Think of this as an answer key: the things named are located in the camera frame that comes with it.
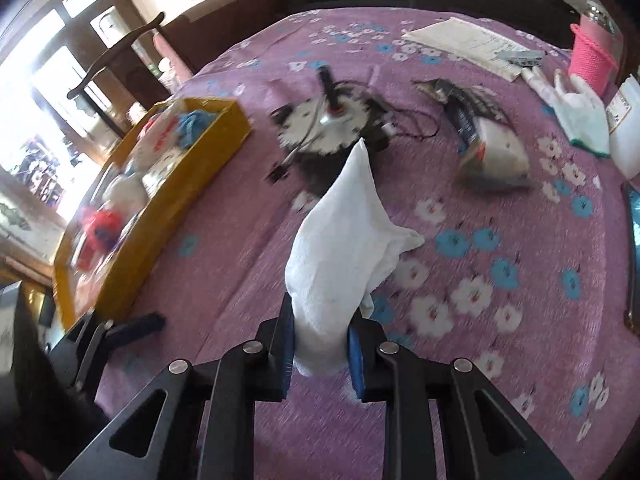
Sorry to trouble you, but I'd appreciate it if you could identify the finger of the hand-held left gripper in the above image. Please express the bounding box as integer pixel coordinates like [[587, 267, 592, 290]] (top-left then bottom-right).
[[106, 312, 166, 343], [65, 309, 108, 348]]

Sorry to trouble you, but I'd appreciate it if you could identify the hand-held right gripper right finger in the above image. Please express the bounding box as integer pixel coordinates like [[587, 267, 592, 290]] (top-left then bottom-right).
[[346, 310, 576, 480]]

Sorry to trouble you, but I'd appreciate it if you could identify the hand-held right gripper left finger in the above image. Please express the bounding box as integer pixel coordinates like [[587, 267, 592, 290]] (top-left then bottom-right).
[[57, 292, 297, 480]]

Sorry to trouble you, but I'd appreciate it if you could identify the yellow cardboard box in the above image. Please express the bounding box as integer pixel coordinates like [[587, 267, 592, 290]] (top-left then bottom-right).
[[52, 97, 252, 331]]

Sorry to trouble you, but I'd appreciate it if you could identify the white towel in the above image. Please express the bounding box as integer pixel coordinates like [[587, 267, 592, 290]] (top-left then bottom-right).
[[284, 137, 426, 378]]

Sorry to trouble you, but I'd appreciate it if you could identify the red mesh scrubber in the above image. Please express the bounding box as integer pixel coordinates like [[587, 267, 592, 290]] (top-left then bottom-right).
[[80, 210, 126, 266]]

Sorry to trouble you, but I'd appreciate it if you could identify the purple floral tablecloth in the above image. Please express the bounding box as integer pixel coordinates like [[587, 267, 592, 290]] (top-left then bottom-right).
[[95, 7, 640, 480]]

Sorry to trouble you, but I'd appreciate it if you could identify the blue cloth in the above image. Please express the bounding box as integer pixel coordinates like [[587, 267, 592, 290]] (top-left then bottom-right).
[[176, 110, 221, 150]]

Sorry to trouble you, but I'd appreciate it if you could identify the black motor with toothed disc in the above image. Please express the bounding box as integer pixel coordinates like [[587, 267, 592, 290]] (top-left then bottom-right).
[[267, 65, 396, 196]]

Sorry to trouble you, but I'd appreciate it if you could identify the dark patterned packet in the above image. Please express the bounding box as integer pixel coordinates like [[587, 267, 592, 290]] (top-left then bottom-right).
[[412, 77, 535, 195]]

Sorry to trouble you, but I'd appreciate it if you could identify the dark wooden chair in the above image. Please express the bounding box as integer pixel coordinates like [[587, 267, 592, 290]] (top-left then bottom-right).
[[67, 11, 168, 141]]

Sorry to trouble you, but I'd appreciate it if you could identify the black smartphone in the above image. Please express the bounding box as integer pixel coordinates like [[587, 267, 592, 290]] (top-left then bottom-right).
[[621, 182, 640, 333]]

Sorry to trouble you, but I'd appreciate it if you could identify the brown armchair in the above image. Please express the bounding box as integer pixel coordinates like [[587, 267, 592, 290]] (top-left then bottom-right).
[[155, 0, 288, 81]]

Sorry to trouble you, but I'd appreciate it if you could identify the white work glove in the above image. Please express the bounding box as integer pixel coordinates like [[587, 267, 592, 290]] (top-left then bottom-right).
[[522, 67, 612, 158]]

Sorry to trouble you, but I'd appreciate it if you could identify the paper notebook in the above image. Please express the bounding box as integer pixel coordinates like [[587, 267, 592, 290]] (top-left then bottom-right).
[[401, 16, 543, 82]]

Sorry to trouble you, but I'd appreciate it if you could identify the white plastic jar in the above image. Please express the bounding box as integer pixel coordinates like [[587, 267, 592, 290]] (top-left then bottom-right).
[[605, 72, 640, 181]]

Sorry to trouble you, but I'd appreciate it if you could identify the pink knit-covered bottle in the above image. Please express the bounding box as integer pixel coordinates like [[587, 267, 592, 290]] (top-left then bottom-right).
[[570, 2, 621, 96]]

